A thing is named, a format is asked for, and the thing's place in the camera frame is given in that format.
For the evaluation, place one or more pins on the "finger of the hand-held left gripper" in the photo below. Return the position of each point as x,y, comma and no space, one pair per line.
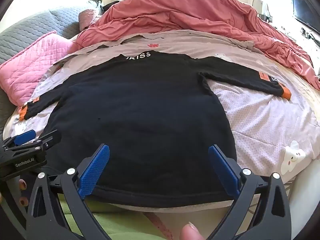
25,137
50,140

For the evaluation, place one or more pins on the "salmon red duvet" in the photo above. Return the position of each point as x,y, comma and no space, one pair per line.
175,12

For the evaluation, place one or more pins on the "person's right hand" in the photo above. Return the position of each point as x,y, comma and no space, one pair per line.
191,232

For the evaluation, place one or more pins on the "black sweater with orange cuffs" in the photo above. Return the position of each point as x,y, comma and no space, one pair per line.
140,105

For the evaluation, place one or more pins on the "pink floral pillow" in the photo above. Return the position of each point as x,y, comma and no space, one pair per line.
86,17

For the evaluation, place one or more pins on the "pink quilted pillow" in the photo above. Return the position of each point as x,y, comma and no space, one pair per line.
30,62

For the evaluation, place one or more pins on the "person's left hand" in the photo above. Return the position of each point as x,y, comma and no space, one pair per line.
23,186

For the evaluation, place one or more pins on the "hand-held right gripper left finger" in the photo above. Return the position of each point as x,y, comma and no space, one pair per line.
93,172

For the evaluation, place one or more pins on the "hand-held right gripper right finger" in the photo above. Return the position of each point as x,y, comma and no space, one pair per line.
225,172

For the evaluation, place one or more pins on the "beige printed blanket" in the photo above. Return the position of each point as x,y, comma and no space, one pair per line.
262,120

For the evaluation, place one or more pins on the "black monitor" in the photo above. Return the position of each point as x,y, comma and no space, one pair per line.
303,12

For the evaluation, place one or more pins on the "person's green clothing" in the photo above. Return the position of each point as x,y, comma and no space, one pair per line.
130,227

